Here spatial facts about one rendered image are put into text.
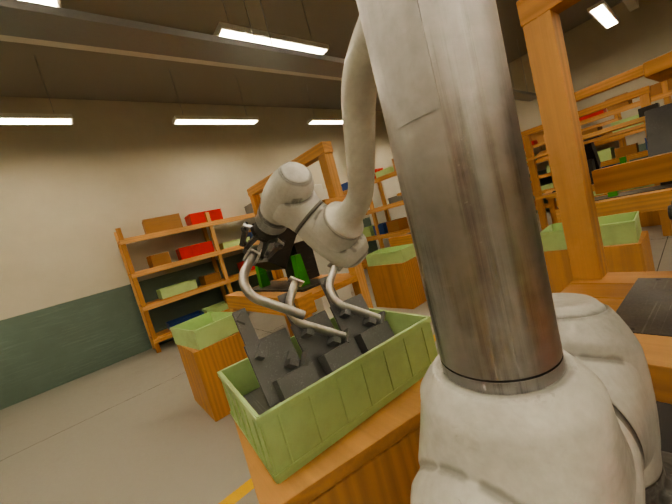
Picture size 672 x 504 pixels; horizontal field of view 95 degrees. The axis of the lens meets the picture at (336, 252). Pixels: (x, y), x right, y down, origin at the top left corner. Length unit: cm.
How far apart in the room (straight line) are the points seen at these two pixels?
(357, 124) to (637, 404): 51
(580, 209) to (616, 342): 102
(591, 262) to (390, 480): 105
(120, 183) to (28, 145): 129
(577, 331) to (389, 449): 61
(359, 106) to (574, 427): 49
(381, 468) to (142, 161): 680
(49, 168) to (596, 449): 706
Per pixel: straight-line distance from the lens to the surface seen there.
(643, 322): 110
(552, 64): 148
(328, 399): 88
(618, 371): 47
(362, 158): 60
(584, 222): 146
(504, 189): 25
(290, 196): 69
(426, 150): 25
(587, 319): 47
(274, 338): 109
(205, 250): 645
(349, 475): 91
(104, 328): 677
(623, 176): 151
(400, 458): 97
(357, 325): 122
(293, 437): 87
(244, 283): 99
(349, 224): 68
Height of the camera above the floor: 134
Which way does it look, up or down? 5 degrees down
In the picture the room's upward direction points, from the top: 15 degrees counter-clockwise
